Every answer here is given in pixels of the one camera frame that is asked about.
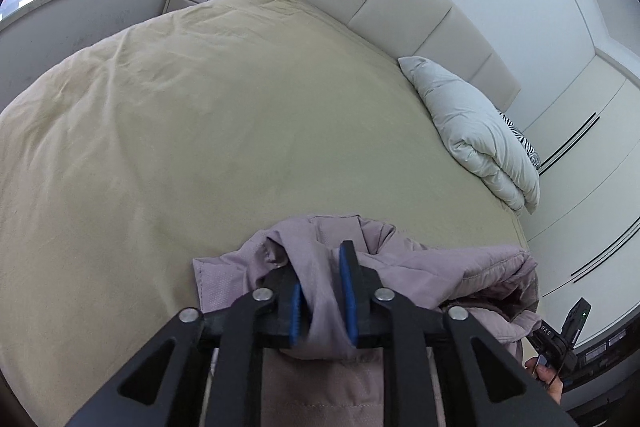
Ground mauve hooded puffer coat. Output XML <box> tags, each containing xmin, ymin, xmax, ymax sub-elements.
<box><xmin>192</xmin><ymin>213</ymin><xmax>543</xmax><ymax>427</ymax></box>

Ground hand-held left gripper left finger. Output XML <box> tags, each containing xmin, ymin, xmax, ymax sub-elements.
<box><xmin>65</xmin><ymin>264</ymin><xmax>303</xmax><ymax>427</ymax></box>

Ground white wardrobe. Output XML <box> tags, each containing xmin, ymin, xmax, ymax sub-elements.
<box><xmin>520</xmin><ymin>47</ymin><xmax>640</xmax><ymax>348</ymax></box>

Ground person's right hand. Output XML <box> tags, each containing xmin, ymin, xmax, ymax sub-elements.
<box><xmin>524</xmin><ymin>354</ymin><xmax>565</xmax><ymax>405</ymax></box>

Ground folded white duvet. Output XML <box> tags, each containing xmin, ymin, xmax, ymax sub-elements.
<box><xmin>397</xmin><ymin>56</ymin><xmax>542</xmax><ymax>214</ymax></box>

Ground zebra print pillow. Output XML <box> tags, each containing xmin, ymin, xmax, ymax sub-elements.
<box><xmin>497</xmin><ymin>109</ymin><xmax>542</xmax><ymax>170</ymax></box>

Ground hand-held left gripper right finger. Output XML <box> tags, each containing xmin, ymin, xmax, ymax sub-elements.
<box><xmin>339</xmin><ymin>240</ymin><xmax>578</xmax><ymax>427</ymax></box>

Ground bed with beige sheet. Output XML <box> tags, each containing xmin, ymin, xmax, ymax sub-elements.
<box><xmin>0</xmin><ymin>0</ymin><xmax>531</xmax><ymax>427</ymax></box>

